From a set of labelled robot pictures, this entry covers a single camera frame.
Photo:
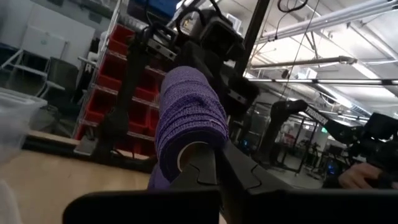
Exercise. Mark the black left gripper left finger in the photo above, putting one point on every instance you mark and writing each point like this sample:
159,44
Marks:
199,177

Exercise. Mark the blue storage bin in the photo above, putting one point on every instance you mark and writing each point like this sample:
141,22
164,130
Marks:
161,6

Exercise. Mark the red storage bin rack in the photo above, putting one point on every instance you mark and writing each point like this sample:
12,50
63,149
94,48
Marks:
102,102

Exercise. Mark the person's hand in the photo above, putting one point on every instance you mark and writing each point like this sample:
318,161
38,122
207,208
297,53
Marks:
357,175

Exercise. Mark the blue elastic bandage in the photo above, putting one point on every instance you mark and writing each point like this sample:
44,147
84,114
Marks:
189,109

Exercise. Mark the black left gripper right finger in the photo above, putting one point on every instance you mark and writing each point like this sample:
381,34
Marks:
242,180

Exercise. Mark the clear plastic storage bin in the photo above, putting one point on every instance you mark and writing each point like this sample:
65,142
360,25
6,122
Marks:
18,118

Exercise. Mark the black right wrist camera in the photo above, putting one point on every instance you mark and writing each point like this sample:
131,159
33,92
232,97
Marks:
222,37

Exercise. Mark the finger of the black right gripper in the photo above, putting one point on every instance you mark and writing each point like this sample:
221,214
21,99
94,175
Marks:
239,111
124,102

